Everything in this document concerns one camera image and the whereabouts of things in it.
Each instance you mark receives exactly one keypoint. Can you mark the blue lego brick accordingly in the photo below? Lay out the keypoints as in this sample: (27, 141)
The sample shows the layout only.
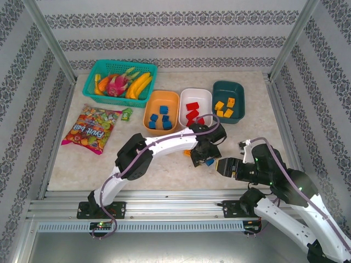
(165, 118)
(152, 125)
(167, 125)
(209, 162)
(153, 117)
(164, 109)

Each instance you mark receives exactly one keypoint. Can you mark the orange lego brick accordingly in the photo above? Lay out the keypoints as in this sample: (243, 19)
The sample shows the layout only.
(187, 153)
(219, 104)

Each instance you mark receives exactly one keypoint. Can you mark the red lego brick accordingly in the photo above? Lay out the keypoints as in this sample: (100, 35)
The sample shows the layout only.
(189, 122)
(192, 106)
(192, 114)
(200, 120)

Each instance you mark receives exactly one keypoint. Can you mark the yellow lego brick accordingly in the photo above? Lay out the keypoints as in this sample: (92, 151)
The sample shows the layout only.
(219, 113)
(231, 102)
(228, 113)

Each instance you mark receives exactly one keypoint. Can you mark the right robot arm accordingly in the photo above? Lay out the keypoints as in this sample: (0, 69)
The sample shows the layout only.
(279, 219)

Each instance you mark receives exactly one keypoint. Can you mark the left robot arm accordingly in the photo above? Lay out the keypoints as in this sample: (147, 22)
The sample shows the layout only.
(170, 142)

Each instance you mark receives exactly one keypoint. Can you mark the white plastic container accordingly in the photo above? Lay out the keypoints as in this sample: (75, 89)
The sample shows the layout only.
(196, 96)

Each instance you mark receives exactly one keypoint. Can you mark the dark teal plastic container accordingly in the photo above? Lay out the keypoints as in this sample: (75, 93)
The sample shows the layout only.
(227, 90)

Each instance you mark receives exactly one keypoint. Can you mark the small circuit board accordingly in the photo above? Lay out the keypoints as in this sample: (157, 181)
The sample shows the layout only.
(251, 227)
(102, 225)

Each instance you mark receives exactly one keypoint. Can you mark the orange plastic container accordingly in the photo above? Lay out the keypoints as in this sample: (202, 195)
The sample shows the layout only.
(161, 98)

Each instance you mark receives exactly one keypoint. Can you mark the small green candy packet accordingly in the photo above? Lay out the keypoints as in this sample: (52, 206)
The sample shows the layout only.
(126, 114)

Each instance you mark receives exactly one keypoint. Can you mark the yellow banana bunch toy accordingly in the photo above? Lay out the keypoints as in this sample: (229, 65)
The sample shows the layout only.
(138, 85)

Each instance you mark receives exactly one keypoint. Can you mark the pink dragon fruit toy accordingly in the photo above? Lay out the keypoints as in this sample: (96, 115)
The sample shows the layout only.
(115, 86)

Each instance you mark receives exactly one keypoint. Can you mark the fruit candy bag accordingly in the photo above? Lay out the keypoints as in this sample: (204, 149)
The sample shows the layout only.
(87, 128)

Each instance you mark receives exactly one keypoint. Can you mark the orange fruit toy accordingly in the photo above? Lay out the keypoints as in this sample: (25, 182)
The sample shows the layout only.
(102, 83)

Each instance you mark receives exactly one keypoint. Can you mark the yellow fruit toy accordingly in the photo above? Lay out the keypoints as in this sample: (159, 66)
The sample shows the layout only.
(98, 91)

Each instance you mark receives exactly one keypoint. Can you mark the teal plastic basket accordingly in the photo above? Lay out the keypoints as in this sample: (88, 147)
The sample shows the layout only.
(90, 90)

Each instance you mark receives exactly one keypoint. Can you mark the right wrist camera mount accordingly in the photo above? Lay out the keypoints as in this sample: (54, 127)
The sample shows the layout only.
(245, 148)

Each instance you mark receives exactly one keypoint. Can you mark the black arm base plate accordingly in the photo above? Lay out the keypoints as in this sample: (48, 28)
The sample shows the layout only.
(230, 209)
(120, 209)

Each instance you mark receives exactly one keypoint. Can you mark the wide aluminium mounting rail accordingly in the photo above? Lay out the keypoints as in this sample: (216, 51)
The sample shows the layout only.
(170, 205)

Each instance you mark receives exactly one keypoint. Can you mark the aluminium side rail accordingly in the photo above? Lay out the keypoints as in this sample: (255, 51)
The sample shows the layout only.
(277, 109)
(63, 117)

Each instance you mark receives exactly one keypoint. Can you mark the aluminium frame post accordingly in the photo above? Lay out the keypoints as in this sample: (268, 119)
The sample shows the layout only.
(293, 41)
(49, 41)

